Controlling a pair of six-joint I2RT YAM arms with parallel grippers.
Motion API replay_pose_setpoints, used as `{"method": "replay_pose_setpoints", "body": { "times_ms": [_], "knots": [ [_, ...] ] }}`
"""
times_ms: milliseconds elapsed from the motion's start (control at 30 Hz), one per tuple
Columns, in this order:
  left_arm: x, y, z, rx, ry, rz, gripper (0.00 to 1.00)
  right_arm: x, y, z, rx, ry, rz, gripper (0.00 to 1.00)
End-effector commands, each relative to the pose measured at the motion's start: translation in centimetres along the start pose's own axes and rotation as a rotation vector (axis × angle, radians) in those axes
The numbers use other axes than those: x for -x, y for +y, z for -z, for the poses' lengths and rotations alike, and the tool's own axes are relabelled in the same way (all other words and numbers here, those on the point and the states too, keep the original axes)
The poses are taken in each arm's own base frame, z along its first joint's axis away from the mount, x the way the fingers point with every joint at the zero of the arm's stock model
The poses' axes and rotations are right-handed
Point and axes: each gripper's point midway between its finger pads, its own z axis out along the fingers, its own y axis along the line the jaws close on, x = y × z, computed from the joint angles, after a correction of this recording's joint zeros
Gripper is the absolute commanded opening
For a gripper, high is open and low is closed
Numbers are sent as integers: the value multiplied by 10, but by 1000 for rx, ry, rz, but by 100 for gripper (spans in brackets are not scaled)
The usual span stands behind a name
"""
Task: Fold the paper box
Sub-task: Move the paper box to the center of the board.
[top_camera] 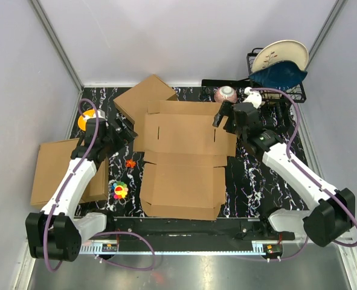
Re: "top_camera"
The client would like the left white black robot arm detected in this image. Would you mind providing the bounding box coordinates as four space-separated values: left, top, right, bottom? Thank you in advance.
25 116 138 262

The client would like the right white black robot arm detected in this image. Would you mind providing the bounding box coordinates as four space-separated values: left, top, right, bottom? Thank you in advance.
213 101 356 247

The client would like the closed cardboard box back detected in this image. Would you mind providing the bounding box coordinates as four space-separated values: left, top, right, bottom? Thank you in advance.
114 75 177 124

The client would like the small cardboard box left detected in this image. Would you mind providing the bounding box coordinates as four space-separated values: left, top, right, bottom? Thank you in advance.
79 158 109 204

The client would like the large cardboard box left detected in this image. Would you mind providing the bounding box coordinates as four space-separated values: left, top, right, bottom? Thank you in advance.
30 138 79 210

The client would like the pink patterned bowl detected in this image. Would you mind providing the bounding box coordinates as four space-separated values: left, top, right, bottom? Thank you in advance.
214 86 237 103

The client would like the small orange red toy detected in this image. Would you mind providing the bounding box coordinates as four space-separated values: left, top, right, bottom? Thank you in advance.
125 159 137 169

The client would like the orange bowl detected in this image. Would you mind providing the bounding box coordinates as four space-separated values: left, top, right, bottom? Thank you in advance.
77 109 95 132

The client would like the rainbow flower toy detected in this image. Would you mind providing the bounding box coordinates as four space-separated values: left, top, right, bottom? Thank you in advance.
111 181 129 199

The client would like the blue leaf plate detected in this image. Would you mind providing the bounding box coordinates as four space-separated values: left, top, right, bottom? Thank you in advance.
248 60 307 91

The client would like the cream floral plate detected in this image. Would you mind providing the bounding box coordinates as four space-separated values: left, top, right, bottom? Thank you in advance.
251 40 309 73

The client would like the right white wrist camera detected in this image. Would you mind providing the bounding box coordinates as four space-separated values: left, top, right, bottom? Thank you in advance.
243 87 263 109

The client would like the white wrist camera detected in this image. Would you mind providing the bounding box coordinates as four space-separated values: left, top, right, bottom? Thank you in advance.
87 109 106 126
243 87 263 109

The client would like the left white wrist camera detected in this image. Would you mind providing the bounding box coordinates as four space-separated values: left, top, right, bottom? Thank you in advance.
87 109 106 126

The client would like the black wire dish rack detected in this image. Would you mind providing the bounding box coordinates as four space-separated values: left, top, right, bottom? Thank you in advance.
201 47 307 134

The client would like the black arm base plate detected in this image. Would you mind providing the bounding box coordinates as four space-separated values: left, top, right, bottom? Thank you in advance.
102 217 295 241

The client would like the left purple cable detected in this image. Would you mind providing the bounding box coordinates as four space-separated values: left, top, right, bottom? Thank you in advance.
43 98 156 272

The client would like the purple cable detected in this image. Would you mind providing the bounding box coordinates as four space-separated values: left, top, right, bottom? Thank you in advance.
43 98 156 272
235 87 357 262

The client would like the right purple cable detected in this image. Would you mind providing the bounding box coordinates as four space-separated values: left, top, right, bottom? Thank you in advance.
235 87 357 262

